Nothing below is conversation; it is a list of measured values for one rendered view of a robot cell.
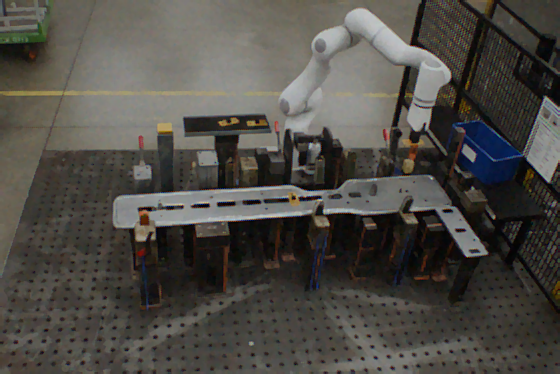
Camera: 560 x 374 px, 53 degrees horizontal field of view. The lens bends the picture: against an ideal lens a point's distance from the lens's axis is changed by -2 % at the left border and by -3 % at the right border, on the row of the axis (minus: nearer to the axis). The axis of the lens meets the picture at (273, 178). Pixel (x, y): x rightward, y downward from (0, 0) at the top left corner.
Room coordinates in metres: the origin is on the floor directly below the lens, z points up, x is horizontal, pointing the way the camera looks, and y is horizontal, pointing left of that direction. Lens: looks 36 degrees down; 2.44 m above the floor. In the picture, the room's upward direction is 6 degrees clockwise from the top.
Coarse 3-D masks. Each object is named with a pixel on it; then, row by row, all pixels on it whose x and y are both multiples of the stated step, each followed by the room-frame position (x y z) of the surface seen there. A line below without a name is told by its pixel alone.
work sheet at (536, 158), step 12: (540, 108) 2.09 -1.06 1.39; (552, 108) 2.03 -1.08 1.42; (540, 120) 2.06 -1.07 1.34; (552, 120) 2.00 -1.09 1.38; (540, 132) 2.04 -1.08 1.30; (552, 132) 1.98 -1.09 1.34; (540, 144) 2.01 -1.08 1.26; (552, 144) 1.95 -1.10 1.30; (528, 156) 2.05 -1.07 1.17; (540, 156) 1.99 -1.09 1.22; (552, 156) 1.93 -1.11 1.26; (540, 168) 1.96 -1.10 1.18; (552, 168) 1.90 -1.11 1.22; (552, 180) 1.88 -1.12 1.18
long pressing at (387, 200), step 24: (168, 192) 1.78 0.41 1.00; (192, 192) 1.80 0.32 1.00; (216, 192) 1.82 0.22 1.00; (240, 192) 1.83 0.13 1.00; (264, 192) 1.85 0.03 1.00; (312, 192) 1.87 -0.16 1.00; (336, 192) 1.89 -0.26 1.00; (360, 192) 1.91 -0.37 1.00; (384, 192) 1.93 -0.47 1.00; (408, 192) 1.94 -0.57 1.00; (432, 192) 1.96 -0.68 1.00; (120, 216) 1.61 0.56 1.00; (168, 216) 1.64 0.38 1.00; (192, 216) 1.66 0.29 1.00; (216, 216) 1.67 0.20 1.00; (240, 216) 1.69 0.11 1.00; (264, 216) 1.70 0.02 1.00; (288, 216) 1.72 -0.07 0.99
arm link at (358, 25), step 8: (352, 16) 2.16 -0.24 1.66; (360, 16) 2.14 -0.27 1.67; (368, 16) 2.14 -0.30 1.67; (344, 24) 2.29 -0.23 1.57; (352, 24) 2.15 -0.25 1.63; (360, 24) 2.12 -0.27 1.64; (368, 24) 2.11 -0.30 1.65; (376, 24) 2.10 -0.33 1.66; (352, 32) 2.16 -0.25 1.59; (360, 32) 2.12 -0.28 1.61; (368, 32) 2.09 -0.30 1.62; (376, 32) 2.08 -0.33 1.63; (352, 40) 2.24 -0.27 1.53; (360, 40) 2.25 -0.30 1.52; (368, 40) 2.09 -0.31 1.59
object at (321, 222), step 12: (312, 216) 1.68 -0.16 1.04; (324, 216) 1.68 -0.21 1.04; (312, 228) 1.66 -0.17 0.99; (324, 228) 1.63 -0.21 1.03; (312, 240) 1.64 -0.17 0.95; (324, 240) 1.63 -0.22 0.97; (312, 252) 1.63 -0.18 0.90; (312, 264) 1.63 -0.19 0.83; (300, 276) 1.69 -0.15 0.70; (312, 276) 1.62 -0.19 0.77; (312, 288) 1.62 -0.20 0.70
